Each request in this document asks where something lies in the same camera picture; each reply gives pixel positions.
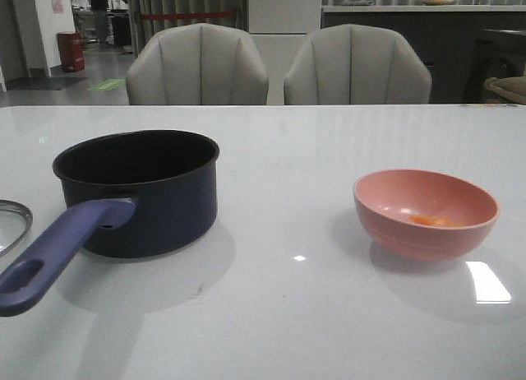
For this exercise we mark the pink bowl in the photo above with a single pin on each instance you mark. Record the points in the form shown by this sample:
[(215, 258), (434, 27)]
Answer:
[(385, 200)]

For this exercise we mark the orange ham pieces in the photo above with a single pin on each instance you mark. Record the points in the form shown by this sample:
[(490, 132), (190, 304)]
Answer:
[(433, 221)]

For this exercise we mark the glass lid blue knob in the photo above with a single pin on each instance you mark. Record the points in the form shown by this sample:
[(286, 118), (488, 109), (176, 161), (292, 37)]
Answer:
[(16, 220)]

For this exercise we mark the dark blue saucepan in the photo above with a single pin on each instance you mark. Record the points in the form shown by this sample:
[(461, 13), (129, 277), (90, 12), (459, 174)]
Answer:
[(128, 195)]

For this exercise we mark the left grey upholstered chair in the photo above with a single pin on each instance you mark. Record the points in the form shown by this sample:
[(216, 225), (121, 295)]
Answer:
[(198, 64)]

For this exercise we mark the grey upholstered chair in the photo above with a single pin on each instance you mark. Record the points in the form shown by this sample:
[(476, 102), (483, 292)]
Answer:
[(198, 64), (356, 64)]

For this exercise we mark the right grey upholstered chair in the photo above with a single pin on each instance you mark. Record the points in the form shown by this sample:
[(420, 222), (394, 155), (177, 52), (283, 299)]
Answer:
[(356, 64)]

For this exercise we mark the white drawer cabinet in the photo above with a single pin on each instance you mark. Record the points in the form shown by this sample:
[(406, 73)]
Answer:
[(278, 27)]

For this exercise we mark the red barrier belt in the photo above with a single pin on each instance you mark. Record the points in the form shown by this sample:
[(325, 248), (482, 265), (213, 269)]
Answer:
[(189, 16)]

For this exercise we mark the red trash bin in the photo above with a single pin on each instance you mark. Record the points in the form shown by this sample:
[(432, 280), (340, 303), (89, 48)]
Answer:
[(70, 51)]

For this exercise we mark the dark grey counter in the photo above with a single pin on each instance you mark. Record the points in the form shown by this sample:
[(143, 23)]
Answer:
[(461, 45)]

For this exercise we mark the person in black clothes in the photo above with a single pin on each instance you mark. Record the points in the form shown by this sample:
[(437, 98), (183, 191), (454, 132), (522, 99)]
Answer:
[(99, 10)]

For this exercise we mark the beige cushion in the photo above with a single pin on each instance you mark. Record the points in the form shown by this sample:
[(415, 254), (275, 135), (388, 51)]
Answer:
[(509, 90)]

